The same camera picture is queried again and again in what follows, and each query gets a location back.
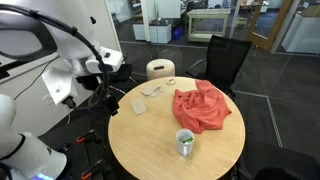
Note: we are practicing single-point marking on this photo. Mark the wooden door frame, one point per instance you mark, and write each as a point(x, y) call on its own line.
point(263, 41)

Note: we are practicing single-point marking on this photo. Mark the black wall bracket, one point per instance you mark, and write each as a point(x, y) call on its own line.
point(93, 20)

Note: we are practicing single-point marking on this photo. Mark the white ceramic mug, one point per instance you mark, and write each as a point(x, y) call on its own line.
point(184, 149)

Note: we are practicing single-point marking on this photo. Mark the white wall outlet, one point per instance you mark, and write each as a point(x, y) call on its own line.
point(48, 99)

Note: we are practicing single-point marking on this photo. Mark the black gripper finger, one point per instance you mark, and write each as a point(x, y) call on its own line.
point(111, 104)

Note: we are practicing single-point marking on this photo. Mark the small wrapped packet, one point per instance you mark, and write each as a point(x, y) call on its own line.
point(170, 82)

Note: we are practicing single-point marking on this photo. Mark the cream metal cart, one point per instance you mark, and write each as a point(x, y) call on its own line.
point(208, 13)

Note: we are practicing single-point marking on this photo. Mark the blue bin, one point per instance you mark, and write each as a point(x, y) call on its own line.
point(177, 33)

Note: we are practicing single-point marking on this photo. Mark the white low cabinet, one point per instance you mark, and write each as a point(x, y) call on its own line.
point(160, 33)

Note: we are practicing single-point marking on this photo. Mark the beige round stool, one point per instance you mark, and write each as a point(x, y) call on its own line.
point(160, 74)

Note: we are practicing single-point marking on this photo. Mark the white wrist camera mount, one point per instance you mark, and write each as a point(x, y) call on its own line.
point(56, 83)

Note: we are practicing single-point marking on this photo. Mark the black swivel chair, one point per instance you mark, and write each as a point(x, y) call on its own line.
point(121, 73)

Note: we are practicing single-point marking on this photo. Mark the black wall rail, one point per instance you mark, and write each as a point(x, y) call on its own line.
point(8, 71)

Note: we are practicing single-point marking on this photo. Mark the orange cloth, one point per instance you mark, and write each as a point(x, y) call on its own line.
point(200, 106)

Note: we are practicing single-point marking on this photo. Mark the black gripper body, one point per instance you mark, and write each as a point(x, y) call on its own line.
point(87, 82)

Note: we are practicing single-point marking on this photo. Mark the clear plastic cup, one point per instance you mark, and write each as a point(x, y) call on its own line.
point(139, 107)

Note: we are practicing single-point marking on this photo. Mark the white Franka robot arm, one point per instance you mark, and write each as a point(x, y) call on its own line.
point(75, 38)

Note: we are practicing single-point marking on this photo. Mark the dark padded chair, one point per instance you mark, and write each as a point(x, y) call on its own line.
point(283, 163)

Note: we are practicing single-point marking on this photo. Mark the green pen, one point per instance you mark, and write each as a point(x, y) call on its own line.
point(188, 140)

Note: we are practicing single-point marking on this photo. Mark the large white cabinet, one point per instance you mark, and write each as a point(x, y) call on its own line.
point(303, 33)

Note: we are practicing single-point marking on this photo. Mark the black mesh office chair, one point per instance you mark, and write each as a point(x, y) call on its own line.
point(226, 56)

